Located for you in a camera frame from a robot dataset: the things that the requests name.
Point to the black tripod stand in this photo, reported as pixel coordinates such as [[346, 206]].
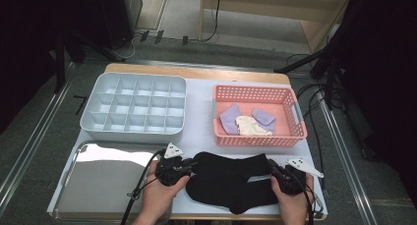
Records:
[[301, 62], [60, 64]]

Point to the dark curtain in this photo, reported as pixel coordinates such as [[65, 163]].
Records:
[[19, 38], [387, 87]]

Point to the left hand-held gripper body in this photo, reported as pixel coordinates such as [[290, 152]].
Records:
[[170, 172]]

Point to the wooden shelf unit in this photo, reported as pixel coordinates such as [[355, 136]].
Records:
[[262, 5]]

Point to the person's right hand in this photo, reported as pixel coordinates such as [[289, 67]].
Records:
[[295, 208]]

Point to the purple sock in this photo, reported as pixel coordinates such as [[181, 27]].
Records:
[[229, 120], [264, 117]]

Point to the cream sock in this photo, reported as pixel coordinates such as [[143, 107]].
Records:
[[250, 126]]

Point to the black cabinet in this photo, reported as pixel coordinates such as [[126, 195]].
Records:
[[121, 15]]

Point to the black sock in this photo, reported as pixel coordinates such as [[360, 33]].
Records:
[[242, 205], [229, 166]]

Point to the metal floor rail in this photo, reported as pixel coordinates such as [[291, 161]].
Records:
[[203, 65], [346, 159], [31, 146]]

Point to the white divided storage box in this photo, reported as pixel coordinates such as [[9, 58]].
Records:
[[134, 103]]

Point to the pink perforated plastic basket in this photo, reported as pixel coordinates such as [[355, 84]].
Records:
[[236, 92]]

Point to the person's left hand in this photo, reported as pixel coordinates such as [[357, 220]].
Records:
[[157, 202]]

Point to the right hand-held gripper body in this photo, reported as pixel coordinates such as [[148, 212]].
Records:
[[291, 180]]

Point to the silver metal tray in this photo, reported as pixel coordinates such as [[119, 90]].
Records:
[[98, 185]]

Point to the wooden table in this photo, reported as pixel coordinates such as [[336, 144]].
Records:
[[196, 71]]

